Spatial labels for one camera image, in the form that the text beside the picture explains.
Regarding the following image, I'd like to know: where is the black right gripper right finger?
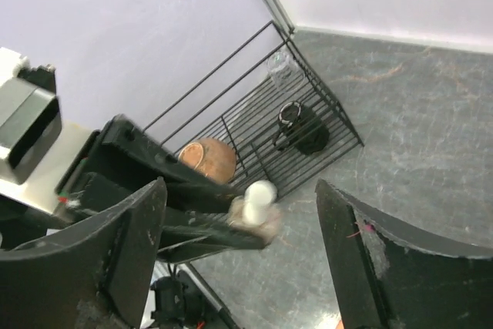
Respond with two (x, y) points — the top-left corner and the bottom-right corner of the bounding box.
(316, 180), (492, 328)

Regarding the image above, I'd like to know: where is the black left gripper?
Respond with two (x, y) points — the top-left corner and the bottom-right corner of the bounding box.
(54, 115), (267, 264)

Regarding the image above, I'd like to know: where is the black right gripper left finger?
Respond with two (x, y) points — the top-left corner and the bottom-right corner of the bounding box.
(1, 178), (167, 328)

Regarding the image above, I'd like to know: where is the nail polish bottle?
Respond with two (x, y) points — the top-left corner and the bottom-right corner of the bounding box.
(227, 180), (281, 245)

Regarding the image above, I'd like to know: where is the brown round container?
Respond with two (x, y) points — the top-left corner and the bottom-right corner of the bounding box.
(179, 138), (236, 184)

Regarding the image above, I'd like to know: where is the black round jar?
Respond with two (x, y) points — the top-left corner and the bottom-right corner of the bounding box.
(272, 101), (330, 156)

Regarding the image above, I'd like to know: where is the clear glass jar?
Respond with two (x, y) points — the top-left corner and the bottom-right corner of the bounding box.
(267, 50), (304, 93)

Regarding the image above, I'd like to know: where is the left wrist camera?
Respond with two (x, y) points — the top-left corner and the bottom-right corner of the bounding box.
(1, 47), (62, 184)

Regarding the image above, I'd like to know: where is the black wire basket rack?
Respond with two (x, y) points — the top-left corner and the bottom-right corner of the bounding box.
(146, 22), (363, 196)

